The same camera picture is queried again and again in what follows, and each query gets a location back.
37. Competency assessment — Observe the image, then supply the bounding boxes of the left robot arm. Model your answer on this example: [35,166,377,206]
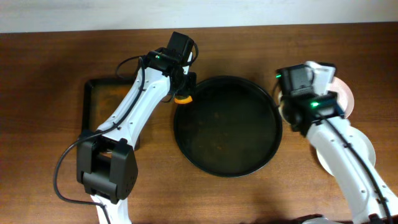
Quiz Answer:
[76,32,198,223]

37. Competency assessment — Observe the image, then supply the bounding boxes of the white plate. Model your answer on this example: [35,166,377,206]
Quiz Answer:
[277,91,291,123]
[316,127,376,176]

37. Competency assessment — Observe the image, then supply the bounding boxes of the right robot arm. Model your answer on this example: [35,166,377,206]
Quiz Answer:
[275,61,397,223]

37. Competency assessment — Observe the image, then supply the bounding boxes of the white plate bottom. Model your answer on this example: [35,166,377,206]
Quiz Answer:
[316,127,376,176]

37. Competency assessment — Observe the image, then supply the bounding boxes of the grey-white plate with sauce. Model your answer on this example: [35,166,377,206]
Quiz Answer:
[328,77,354,118]

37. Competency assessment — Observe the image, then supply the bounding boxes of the green and orange sponge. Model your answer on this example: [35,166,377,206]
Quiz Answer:
[174,95,193,105]

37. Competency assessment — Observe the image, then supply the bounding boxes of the black round tray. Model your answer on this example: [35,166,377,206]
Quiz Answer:
[174,76,283,177]

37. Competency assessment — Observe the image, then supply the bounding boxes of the black rectangular tray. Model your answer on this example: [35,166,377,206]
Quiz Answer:
[81,78,134,132]

